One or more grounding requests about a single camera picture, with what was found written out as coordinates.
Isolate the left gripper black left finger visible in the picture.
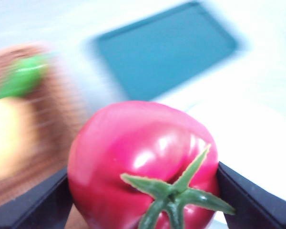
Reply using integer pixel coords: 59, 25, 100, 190
0, 167, 73, 229

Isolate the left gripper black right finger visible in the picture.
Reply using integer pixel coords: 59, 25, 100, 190
216, 161, 286, 229

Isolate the red tomato with green stem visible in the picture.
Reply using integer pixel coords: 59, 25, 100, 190
67, 100, 236, 229

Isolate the orange-brown round potato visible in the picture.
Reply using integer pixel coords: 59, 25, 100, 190
0, 99, 39, 179

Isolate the brown wicker basket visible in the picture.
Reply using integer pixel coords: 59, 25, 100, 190
0, 44, 92, 208

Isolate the green chili pepper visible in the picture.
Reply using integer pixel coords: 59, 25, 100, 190
0, 53, 51, 101

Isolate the black rectangular tray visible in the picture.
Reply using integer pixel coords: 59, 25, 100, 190
92, 1, 239, 102

